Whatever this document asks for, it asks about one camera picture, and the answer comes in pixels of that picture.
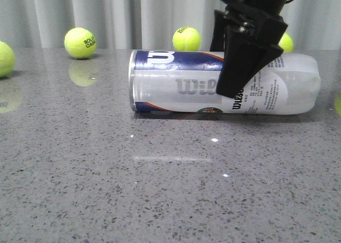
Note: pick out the grey pleated curtain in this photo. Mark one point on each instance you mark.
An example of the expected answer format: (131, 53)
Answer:
(148, 24)

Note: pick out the Roland Garros tennis ball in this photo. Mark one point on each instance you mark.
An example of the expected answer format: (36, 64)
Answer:
(80, 43)

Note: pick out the yellow tennis ball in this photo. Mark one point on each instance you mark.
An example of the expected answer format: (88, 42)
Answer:
(186, 39)
(286, 43)

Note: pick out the white Wilson tennis ball can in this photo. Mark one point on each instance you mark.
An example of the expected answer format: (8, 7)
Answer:
(186, 82)

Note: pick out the far left tennis ball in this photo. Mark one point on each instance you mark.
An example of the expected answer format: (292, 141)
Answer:
(7, 59)

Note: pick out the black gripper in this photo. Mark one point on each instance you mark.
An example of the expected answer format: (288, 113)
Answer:
(248, 31)

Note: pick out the right yellow tennis ball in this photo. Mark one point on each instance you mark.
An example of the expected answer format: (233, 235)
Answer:
(286, 43)

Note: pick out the centre yellow tennis ball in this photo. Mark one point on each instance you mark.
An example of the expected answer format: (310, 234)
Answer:
(186, 39)

